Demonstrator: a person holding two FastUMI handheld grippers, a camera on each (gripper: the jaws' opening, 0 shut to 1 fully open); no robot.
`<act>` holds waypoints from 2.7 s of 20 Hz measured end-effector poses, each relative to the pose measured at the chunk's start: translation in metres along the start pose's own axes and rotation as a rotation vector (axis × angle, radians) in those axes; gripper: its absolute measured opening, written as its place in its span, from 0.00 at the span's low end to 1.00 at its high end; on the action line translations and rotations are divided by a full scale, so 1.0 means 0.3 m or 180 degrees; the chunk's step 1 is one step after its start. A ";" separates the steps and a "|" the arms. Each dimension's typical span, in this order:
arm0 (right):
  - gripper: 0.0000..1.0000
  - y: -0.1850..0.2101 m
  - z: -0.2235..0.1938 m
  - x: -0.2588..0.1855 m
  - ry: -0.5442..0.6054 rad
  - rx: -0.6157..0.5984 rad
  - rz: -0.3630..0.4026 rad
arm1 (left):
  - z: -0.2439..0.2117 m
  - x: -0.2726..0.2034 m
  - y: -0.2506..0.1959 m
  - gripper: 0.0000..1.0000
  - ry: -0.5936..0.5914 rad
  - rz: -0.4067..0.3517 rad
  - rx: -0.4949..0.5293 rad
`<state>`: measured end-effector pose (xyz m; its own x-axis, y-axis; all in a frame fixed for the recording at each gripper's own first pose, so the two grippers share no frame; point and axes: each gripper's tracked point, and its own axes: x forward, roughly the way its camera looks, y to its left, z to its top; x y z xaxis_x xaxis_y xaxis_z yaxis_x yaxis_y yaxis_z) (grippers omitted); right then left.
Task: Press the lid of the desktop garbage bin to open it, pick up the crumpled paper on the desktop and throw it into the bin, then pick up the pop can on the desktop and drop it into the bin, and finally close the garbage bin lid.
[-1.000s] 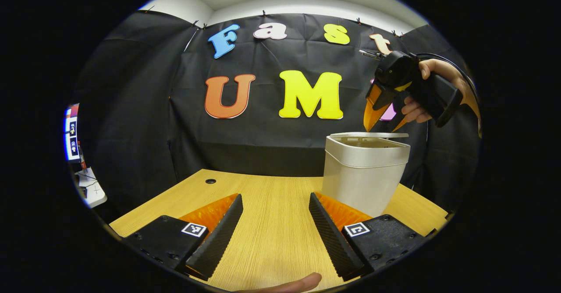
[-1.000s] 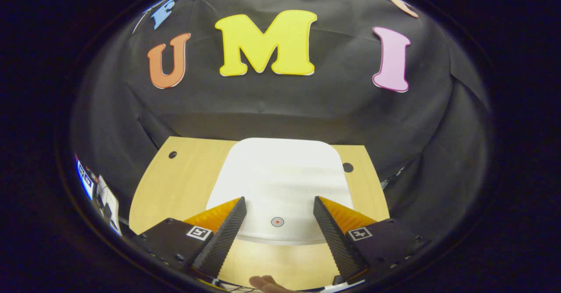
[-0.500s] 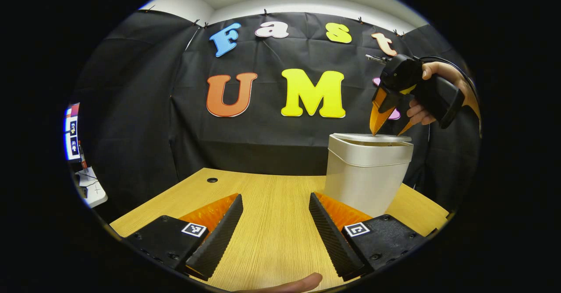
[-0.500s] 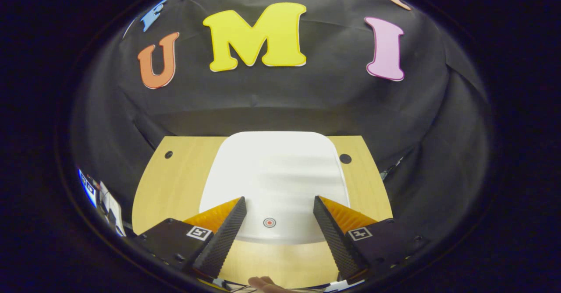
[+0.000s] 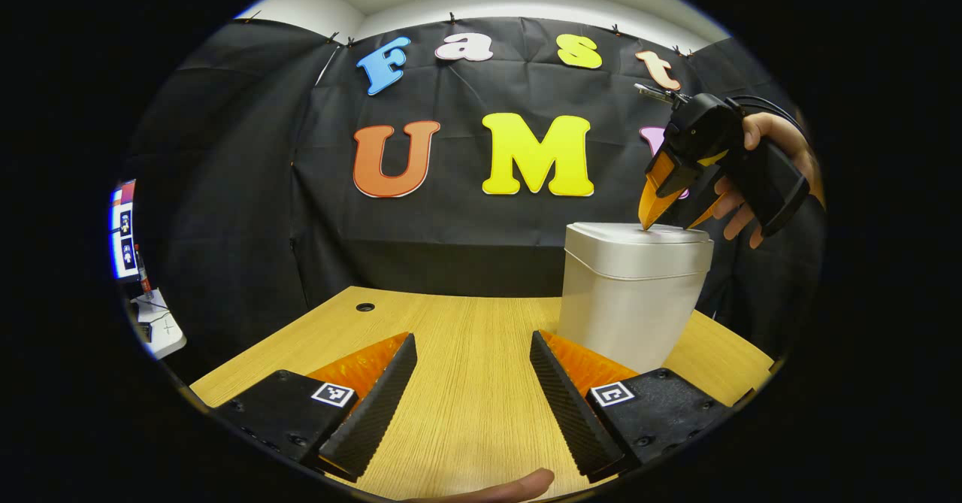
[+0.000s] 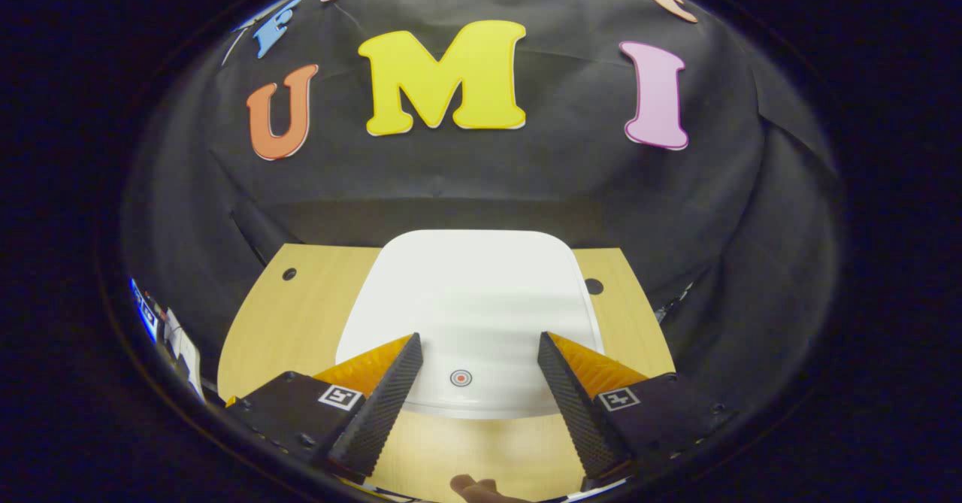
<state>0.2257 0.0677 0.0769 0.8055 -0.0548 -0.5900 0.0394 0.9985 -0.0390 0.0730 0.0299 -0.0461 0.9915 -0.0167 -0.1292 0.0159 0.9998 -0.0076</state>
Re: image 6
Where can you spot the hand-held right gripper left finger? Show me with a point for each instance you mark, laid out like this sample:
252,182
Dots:
383,413

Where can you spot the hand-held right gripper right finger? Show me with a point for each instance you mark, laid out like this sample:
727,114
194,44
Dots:
575,413

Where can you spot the white desktop garbage bin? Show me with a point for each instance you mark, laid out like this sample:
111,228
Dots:
466,300

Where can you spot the wooden desktop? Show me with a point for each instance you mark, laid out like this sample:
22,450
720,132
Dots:
285,337

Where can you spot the white and blue background items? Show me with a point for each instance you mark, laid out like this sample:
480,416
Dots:
180,345

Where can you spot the black backdrop cloth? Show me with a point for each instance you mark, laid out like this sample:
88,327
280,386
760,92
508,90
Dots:
526,180

